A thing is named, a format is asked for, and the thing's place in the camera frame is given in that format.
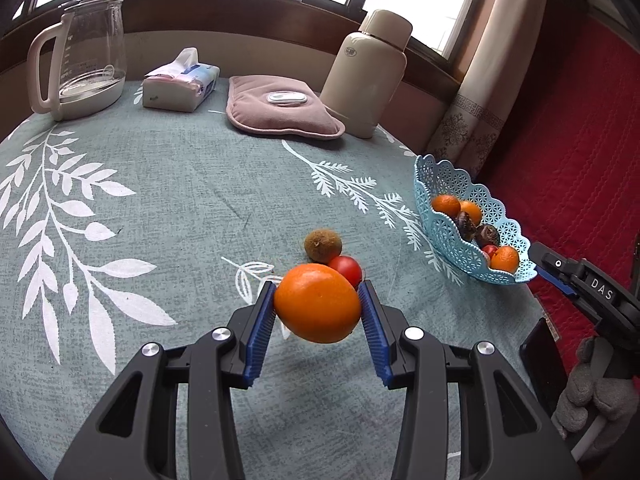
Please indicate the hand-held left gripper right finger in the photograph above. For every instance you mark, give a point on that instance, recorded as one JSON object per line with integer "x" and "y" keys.
{"x": 375, "y": 335}

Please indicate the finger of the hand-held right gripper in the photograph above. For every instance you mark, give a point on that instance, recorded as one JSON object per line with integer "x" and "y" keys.
{"x": 552, "y": 267}

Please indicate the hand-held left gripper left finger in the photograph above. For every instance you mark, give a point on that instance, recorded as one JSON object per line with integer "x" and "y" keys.
{"x": 260, "y": 340}

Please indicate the small orange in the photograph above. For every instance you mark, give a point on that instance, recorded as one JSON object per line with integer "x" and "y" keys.
{"x": 505, "y": 259}
{"x": 446, "y": 206}
{"x": 472, "y": 211}

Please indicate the large orange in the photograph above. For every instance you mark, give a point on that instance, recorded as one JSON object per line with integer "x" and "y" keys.
{"x": 315, "y": 305}

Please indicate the red tomato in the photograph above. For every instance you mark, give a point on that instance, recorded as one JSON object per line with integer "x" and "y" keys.
{"x": 347, "y": 267}
{"x": 489, "y": 251}

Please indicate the dark brown mangosteen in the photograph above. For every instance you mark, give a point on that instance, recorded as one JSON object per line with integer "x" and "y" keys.
{"x": 465, "y": 225}
{"x": 487, "y": 235}

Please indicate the brown kiwi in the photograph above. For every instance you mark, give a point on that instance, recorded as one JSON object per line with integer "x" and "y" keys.
{"x": 322, "y": 245}

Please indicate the light blue lattice basket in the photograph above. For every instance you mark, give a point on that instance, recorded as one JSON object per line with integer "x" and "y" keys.
{"x": 450, "y": 180}

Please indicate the person's right hand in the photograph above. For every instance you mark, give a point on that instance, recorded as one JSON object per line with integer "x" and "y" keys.
{"x": 595, "y": 405}

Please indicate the rectangular label tag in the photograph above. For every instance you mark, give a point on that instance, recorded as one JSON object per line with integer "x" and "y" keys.
{"x": 550, "y": 329}

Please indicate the red quilted blanket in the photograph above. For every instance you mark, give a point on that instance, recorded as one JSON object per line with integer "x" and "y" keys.
{"x": 575, "y": 160}

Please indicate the green leaf print tablecloth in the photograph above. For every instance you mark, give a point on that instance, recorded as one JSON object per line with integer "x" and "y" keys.
{"x": 150, "y": 260}

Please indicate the patterned beige curtain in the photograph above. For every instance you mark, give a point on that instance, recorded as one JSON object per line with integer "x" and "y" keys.
{"x": 490, "y": 85}

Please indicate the pink hot water bag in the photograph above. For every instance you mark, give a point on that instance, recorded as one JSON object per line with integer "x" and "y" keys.
{"x": 280, "y": 117}

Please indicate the cream thermos flask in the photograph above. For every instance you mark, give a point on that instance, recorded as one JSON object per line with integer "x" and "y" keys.
{"x": 365, "y": 75}

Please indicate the soft tissue pack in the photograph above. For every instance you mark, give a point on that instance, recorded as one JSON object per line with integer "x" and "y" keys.
{"x": 175, "y": 90}

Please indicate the glass electric kettle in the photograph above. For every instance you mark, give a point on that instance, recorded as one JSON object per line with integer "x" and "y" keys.
{"x": 90, "y": 50}

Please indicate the dark wooden window frame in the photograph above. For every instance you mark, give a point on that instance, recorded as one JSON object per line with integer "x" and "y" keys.
{"x": 200, "y": 15}

